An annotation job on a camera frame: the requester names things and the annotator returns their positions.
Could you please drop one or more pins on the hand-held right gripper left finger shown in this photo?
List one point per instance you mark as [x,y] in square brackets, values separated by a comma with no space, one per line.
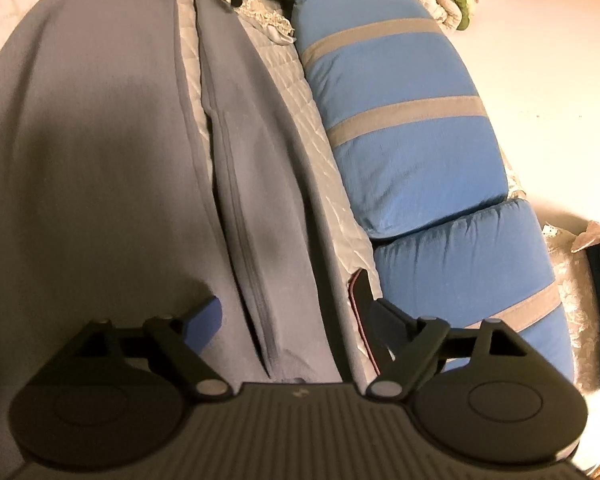
[207,320]

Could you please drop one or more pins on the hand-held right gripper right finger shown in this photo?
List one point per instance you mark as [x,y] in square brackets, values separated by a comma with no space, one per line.
[385,320]

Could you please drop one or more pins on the grey-blue pants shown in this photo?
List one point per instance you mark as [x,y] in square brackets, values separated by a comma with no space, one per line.
[105,135]

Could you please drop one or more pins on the white lace cloth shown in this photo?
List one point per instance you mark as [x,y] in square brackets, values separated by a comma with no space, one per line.
[267,20]

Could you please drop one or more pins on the blue pillow with grey stripes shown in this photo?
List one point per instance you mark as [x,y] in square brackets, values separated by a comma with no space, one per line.
[460,260]
[405,70]

